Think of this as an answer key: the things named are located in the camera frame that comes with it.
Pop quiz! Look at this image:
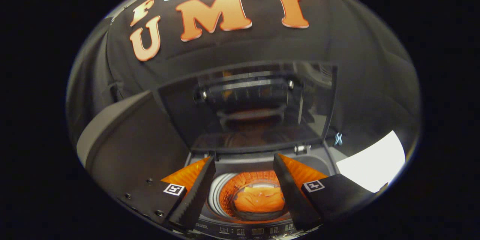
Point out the white paper sheet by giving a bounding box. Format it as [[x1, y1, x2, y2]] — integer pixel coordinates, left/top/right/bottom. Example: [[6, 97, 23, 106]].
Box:
[[336, 130, 406, 193]]

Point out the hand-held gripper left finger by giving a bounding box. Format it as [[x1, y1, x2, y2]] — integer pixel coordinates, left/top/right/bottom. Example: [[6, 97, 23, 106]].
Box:
[[118, 156, 217, 231]]

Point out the yellow polo shirt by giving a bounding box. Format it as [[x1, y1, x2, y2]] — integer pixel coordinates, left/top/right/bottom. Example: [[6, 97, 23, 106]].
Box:
[[232, 186, 286, 213]]

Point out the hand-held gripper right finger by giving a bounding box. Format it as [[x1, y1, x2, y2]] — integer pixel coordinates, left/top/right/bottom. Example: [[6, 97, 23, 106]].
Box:
[[273, 153, 389, 233]]

